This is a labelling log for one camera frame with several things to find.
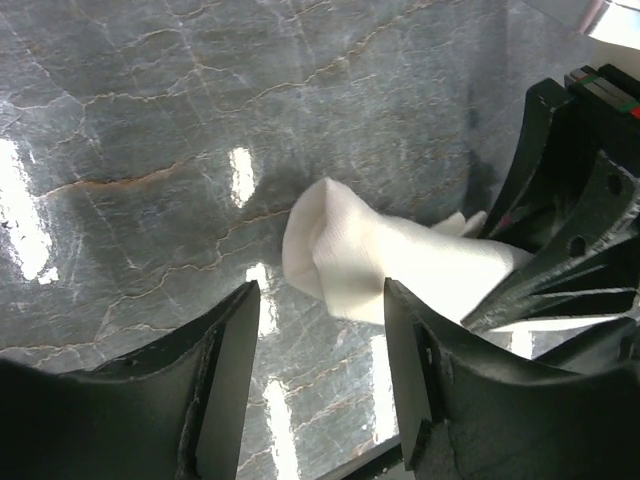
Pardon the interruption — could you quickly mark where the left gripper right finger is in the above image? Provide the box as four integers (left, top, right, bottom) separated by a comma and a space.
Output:
384, 280, 639, 479

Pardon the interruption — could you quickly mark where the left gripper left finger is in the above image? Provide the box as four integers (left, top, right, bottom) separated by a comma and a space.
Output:
1, 281, 260, 479

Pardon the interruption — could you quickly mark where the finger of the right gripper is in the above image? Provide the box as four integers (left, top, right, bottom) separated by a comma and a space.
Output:
462, 164, 639, 333

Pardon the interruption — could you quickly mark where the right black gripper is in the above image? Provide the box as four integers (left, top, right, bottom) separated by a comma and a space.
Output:
479, 62, 640, 374

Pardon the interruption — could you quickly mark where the white cloth napkin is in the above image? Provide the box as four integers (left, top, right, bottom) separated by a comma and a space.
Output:
282, 178, 531, 325

